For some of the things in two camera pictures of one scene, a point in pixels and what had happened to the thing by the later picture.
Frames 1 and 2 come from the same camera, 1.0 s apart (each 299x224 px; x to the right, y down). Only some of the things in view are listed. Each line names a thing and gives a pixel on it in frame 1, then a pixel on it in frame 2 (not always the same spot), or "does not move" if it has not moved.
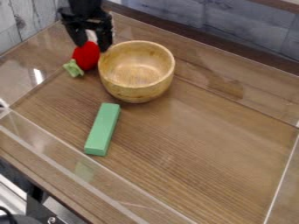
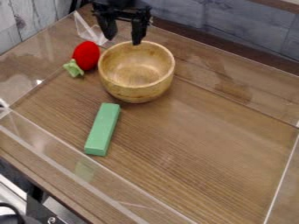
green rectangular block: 99,139 does not move
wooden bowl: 135,71 does not move
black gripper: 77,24 to 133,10
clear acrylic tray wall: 176,134 does not move
